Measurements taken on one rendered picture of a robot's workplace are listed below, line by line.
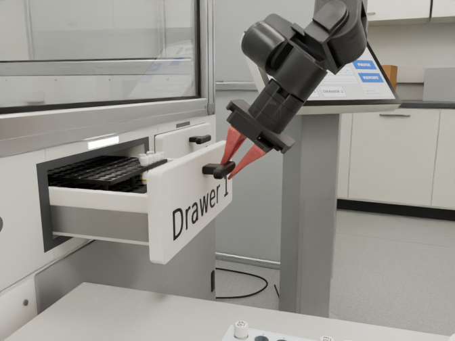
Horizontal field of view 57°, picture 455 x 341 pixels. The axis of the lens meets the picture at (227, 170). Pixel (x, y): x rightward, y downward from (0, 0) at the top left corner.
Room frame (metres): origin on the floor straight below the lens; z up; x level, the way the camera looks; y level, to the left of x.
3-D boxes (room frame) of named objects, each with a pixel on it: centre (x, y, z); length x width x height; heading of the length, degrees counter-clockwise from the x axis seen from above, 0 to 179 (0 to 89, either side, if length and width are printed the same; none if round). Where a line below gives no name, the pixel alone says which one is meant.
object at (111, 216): (0.65, 0.24, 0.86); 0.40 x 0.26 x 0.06; 74
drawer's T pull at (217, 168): (0.58, 0.01, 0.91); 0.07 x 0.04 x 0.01; 164
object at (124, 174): (0.62, 0.14, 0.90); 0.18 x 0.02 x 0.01; 164
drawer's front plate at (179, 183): (0.59, 0.04, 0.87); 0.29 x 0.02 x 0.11; 164
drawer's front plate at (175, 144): (0.93, 0.09, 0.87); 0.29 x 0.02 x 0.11; 164
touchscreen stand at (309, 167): (1.47, -0.32, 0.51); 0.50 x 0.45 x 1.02; 25
